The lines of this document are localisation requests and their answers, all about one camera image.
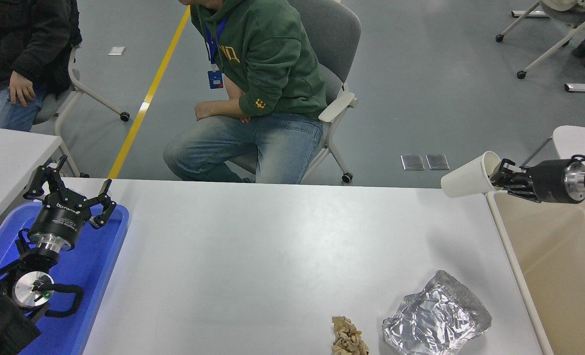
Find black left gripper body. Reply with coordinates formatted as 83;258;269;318
28;192;95;245

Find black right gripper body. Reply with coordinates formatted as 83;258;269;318
528;159;566;204

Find white paper cup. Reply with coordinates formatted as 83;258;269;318
440;151;502;199

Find blue lanyard badge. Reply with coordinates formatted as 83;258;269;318
204;17;229;90

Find person's left hand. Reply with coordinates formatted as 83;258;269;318
9;71;37;108
194;101;216;122

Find small white table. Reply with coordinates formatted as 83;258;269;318
0;125;64;232

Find white side table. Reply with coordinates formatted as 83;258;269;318
519;125;585;168

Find blue plastic tray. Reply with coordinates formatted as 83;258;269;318
0;201;130;355

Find large pale bin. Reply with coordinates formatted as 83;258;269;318
486;189;585;355

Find grey padded office chair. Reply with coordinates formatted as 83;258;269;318
231;0;362;184

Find crumpled tan paper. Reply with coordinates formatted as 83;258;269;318
331;316;370;355

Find grey seat white-frame chair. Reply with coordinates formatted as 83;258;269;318
34;44;130;178

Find white-frame wheeled chair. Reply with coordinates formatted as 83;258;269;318
495;0;585;80

